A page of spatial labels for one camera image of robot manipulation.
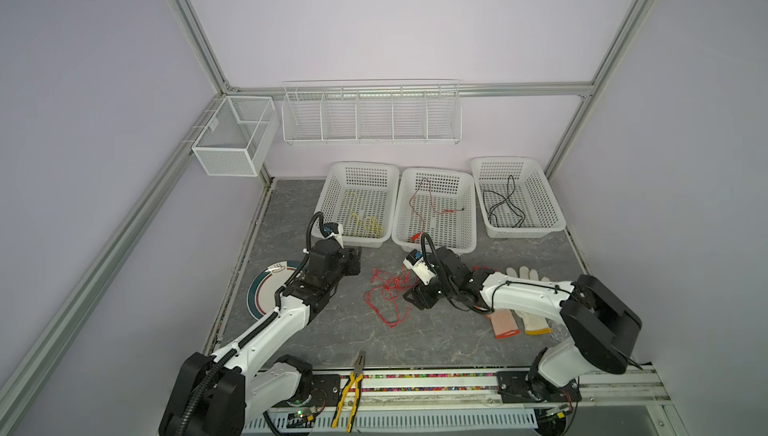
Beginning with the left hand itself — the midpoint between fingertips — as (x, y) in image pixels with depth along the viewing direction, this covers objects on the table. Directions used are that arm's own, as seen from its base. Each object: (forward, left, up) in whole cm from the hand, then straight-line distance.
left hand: (356, 252), depth 85 cm
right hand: (-10, -15, -8) cm, 20 cm away
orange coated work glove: (-19, -41, -13) cm, 47 cm away
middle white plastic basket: (+26, -30, -12) cm, 42 cm away
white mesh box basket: (+39, +40, +12) cm, 57 cm away
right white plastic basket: (+25, -59, -12) cm, 66 cm away
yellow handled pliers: (-29, +1, -12) cm, 32 cm away
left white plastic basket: (+32, 0, -13) cm, 34 cm away
